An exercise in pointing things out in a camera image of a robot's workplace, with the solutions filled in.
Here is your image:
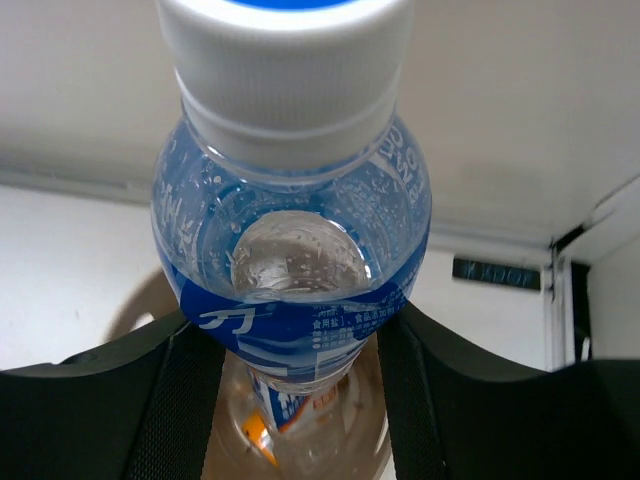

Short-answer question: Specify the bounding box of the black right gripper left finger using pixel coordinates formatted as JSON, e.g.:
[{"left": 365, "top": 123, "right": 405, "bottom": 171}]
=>
[{"left": 1, "top": 311, "right": 225, "bottom": 479}]

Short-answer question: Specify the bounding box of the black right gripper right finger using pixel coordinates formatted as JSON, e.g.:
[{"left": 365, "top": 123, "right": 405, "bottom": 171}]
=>
[{"left": 377, "top": 305, "right": 639, "bottom": 479}]

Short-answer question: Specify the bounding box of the white orange label plastic bottle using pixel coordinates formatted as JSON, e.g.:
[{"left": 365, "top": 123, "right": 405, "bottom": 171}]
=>
[{"left": 242, "top": 367, "right": 361, "bottom": 469}]

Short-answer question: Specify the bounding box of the blue label plastic bottle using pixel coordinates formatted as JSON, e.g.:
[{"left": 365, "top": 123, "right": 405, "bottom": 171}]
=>
[{"left": 151, "top": 1, "right": 432, "bottom": 394}]

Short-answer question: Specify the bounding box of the tan cylindrical bin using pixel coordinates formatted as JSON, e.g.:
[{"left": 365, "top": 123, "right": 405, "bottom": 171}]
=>
[{"left": 107, "top": 267, "right": 396, "bottom": 480}]

